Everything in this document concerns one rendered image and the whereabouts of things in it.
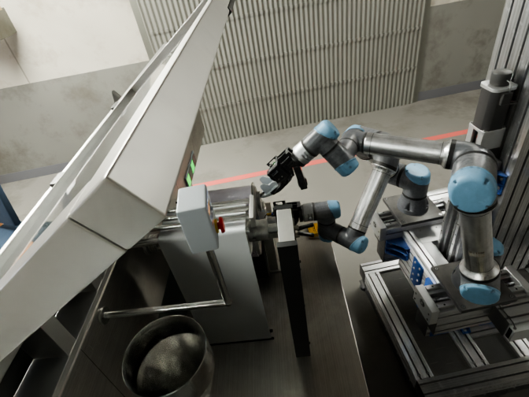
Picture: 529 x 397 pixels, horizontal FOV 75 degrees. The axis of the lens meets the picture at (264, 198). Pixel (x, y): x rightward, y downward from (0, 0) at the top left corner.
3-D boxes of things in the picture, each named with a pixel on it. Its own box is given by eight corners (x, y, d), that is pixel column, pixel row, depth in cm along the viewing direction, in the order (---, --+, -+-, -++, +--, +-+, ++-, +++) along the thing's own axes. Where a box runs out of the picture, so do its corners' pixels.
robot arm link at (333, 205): (342, 223, 140) (341, 207, 135) (314, 226, 141) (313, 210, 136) (338, 210, 146) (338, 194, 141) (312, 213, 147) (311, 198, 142)
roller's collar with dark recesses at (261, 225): (270, 243, 103) (267, 228, 100) (250, 246, 104) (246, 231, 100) (269, 229, 108) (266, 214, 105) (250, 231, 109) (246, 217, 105)
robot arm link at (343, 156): (366, 153, 119) (344, 131, 117) (356, 172, 111) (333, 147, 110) (349, 165, 124) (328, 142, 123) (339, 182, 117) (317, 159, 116)
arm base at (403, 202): (419, 194, 184) (421, 179, 178) (434, 212, 172) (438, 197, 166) (391, 200, 183) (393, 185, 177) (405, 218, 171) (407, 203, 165)
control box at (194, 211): (228, 247, 61) (215, 205, 55) (191, 255, 61) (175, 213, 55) (226, 222, 67) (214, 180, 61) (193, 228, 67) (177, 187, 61)
